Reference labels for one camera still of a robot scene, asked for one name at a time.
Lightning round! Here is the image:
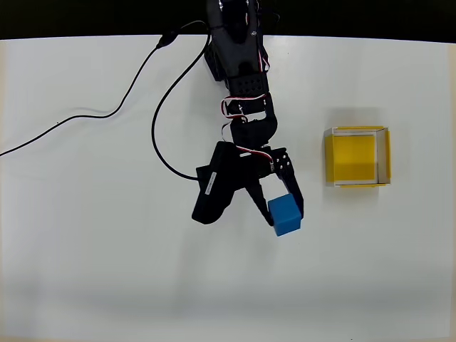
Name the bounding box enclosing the blue cube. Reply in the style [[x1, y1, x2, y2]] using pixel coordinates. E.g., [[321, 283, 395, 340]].
[[266, 193, 304, 237]]

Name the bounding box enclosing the yellow open box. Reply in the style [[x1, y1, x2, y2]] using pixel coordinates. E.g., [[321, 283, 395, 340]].
[[323, 125, 393, 188]]

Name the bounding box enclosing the black gripper-mounted camera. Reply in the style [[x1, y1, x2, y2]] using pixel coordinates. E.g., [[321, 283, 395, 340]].
[[191, 165, 247, 226]]

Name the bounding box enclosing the black camera cable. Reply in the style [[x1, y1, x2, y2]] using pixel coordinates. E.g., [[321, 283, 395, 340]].
[[0, 20, 212, 181]]

